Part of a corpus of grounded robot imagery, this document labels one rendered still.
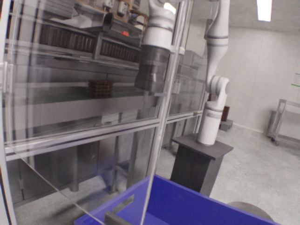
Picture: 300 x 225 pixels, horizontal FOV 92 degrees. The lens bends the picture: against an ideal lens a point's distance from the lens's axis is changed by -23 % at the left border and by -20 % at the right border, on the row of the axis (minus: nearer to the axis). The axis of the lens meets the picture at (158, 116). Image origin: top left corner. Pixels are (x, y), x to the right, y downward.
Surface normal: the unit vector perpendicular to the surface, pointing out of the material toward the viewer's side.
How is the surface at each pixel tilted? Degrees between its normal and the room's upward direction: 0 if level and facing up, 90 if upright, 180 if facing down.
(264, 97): 90
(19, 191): 90
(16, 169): 90
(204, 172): 90
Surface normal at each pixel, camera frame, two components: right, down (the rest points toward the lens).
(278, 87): -0.52, 0.08
